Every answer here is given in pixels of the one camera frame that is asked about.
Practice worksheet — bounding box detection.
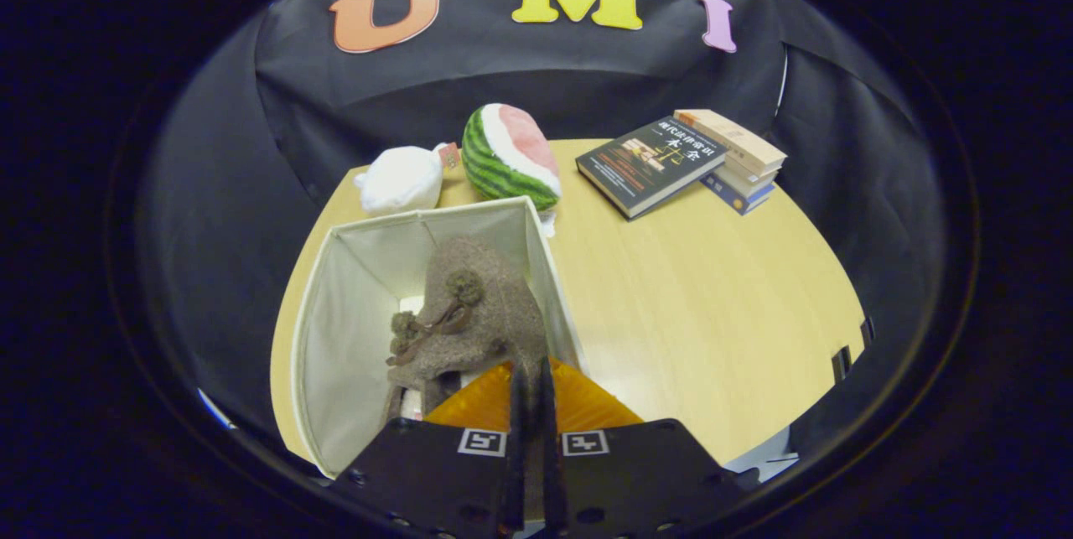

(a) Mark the cream fabric storage box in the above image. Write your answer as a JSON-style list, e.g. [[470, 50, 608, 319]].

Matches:
[[291, 197, 588, 479]]

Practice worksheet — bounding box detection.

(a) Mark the watermelon slice plush toy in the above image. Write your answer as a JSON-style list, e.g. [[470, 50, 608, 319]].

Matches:
[[461, 103, 562, 213]]

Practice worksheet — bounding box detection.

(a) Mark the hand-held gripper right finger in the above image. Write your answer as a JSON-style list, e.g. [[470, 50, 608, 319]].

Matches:
[[536, 357, 745, 539]]

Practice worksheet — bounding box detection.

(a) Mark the white cover book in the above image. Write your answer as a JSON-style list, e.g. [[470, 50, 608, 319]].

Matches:
[[713, 160, 779, 198]]

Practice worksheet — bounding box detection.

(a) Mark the black cover book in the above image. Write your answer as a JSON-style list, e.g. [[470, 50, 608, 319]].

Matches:
[[575, 116, 728, 221]]

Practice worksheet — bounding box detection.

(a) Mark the tan cover book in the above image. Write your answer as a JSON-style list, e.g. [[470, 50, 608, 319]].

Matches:
[[673, 109, 787, 177]]

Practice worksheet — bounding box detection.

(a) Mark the white plush toy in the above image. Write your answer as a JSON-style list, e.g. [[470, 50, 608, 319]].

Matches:
[[354, 143, 460, 217]]

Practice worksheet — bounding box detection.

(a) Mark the black backdrop cloth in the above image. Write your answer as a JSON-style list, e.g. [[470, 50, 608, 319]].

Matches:
[[134, 0, 948, 456]]

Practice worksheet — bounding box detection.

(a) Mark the blue cover book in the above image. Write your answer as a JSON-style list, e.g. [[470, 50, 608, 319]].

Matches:
[[700, 174, 776, 216]]

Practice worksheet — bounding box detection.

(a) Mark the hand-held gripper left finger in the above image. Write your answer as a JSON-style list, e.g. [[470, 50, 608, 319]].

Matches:
[[331, 359, 531, 539]]

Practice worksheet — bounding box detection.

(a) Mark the brown felt shoe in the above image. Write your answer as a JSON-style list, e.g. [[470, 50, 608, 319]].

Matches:
[[384, 384, 428, 427], [386, 237, 550, 431]]

